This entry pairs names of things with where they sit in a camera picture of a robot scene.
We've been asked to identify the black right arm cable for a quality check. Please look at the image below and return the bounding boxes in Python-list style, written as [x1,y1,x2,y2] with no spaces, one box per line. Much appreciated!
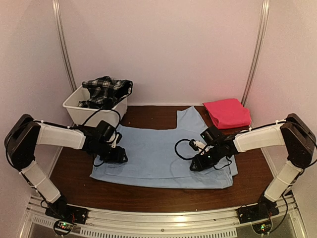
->
[174,138,201,161]

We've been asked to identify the light blue shirt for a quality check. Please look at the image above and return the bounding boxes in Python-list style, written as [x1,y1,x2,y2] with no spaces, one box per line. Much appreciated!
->
[90,107,238,189]

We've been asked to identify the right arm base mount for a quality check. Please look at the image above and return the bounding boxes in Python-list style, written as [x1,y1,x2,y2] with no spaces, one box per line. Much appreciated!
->
[237,195,279,236]

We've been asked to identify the pink trousers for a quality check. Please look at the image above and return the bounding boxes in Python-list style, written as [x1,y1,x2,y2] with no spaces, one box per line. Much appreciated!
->
[203,98,251,129]

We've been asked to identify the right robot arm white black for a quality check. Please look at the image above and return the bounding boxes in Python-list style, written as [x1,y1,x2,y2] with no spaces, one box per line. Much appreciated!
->
[190,114,317,219]

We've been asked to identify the white plastic laundry bin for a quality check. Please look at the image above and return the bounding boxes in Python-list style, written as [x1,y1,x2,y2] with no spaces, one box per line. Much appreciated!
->
[62,86,127,128]

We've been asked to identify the black white plaid garment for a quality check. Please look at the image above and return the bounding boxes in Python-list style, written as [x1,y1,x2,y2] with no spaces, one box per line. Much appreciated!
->
[78,76,133,110]

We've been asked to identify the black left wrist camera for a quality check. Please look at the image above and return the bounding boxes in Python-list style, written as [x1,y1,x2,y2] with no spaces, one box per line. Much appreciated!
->
[96,120,115,142]

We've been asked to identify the front aluminium rail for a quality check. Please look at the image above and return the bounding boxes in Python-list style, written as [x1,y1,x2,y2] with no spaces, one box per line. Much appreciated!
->
[17,195,308,238]

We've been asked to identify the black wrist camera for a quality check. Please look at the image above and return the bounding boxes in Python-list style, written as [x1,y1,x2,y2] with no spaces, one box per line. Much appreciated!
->
[96,120,115,142]
[200,125,223,146]

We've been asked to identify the left aluminium frame post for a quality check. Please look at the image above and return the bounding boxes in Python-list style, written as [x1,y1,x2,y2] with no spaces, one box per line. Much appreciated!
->
[52,0,77,92]

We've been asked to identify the aluminium frame post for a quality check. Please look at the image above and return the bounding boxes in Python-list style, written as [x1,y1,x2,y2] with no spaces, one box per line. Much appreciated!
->
[52,0,77,92]
[241,0,270,107]

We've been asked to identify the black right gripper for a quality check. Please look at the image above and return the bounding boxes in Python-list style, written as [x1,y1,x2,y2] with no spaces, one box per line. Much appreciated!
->
[190,145,223,172]

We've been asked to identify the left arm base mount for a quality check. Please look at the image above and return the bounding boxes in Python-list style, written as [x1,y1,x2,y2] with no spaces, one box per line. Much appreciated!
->
[45,198,88,237]

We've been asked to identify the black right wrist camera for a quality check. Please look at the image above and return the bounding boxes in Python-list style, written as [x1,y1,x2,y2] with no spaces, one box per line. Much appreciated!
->
[200,125,223,146]

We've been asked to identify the right aluminium frame post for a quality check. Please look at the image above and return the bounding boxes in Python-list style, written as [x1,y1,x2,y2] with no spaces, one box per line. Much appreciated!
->
[241,0,270,107]

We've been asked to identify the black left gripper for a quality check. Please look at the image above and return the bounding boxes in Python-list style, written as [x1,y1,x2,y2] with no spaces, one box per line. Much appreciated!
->
[96,141,128,164]

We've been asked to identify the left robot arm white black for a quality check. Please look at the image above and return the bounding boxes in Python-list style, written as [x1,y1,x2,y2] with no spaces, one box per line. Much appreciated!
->
[4,114,128,220]

